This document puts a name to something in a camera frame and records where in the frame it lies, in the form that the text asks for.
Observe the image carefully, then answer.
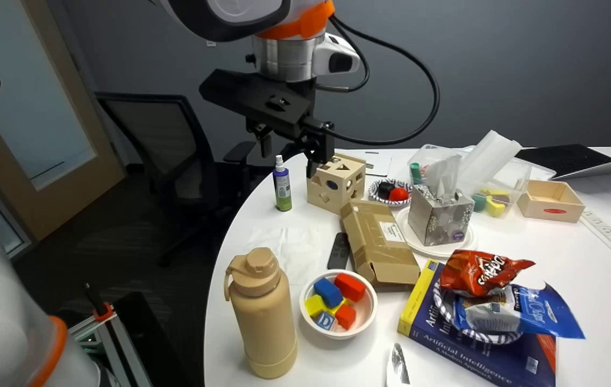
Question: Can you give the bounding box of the clear plastic container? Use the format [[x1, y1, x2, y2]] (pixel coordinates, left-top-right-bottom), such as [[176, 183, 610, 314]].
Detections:
[[411, 142, 531, 216]]

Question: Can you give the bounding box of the dark grey remote control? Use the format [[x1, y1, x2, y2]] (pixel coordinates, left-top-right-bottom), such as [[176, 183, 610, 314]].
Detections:
[[328, 232, 351, 269]]

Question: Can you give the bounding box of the small plate with toys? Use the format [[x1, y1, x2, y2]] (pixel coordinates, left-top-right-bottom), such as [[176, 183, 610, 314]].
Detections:
[[369, 181, 411, 209]]

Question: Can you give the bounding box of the wooden shape sorter cube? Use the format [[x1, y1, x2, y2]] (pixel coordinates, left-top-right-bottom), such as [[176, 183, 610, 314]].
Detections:
[[307, 155, 366, 212]]

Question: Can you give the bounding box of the purple green spray bottle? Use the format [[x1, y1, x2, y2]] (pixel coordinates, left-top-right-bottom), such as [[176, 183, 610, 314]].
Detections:
[[273, 155, 293, 212]]

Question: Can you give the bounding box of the red chips bag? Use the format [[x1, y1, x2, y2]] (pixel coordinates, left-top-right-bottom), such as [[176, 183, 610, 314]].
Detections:
[[440, 248, 533, 299]]

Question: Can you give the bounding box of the black office chair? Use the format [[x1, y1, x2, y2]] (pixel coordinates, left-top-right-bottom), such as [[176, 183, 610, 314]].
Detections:
[[98, 91, 254, 266]]

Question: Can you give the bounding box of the red foam block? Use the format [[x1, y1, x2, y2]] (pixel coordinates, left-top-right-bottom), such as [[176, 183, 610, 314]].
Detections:
[[334, 272, 366, 301]]

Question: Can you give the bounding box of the small wooden tray box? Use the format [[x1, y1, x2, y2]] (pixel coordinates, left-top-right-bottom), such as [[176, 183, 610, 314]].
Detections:
[[519, 181, 585, 221]]

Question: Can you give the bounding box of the white pouch at edge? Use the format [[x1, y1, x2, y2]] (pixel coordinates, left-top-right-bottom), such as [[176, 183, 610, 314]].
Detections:
[[386, 344, 413, 387]]

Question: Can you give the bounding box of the white bowl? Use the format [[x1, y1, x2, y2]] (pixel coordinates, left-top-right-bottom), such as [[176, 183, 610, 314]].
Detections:
[[299, 269, 379, 339]]

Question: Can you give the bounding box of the orange foam block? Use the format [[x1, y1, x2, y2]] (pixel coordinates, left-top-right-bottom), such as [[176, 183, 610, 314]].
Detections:
[[335, 304, 358, 329]]

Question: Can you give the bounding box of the blue book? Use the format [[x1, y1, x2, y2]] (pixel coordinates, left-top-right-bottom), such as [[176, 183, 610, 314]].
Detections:
[[399, 260, 557, 387]]

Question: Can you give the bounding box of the white blue rope toy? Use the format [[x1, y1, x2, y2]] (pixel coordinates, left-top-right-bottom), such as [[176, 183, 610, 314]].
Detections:
[[433, 284, 524, 345]]

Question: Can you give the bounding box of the tan insulated water bottle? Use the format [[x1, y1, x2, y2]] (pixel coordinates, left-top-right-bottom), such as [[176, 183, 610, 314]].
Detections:
[[223, 246, 297, 378]]

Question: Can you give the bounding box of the blue foam block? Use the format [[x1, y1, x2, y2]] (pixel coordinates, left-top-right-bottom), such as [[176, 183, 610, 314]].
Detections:
[[314, 277, 342, 306]]

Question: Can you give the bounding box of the blue plastic packet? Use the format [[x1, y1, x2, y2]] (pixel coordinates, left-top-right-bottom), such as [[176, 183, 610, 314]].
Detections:
[[513, 284, 585, 339]]

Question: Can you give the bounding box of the yellow foam block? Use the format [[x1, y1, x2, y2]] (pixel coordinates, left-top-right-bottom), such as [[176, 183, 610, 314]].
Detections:
[[305, 295, 328, 317]]

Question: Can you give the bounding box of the white round plate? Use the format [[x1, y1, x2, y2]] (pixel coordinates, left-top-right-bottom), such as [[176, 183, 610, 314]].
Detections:
[[399, 215, 475, 260]]

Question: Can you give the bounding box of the grey tissue box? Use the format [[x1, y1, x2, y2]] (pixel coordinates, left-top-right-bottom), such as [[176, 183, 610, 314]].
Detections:
[[406, 155, 474, 246]]

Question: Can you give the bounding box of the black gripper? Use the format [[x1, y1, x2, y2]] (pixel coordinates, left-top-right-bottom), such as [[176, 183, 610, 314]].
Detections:
[[201, 68, 334, 178]]

